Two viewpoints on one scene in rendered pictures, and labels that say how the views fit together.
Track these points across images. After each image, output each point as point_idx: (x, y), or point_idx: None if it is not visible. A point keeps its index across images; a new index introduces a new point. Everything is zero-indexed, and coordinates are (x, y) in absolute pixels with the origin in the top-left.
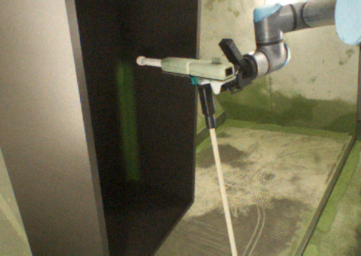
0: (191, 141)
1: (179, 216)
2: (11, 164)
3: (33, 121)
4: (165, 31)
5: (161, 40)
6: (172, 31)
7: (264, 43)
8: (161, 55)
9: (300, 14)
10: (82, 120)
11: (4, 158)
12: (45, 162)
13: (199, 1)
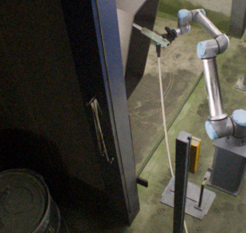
0: (146, 52)
1: (137, 82)
2: None
3: None
4: (141, 11)
5: (139, 14)
6: (144, 12)
7: (180, 25)
8: (138, 18)
9: (194, 17)
10: (124, 64)
11: None
12: None
13: (157, 7)
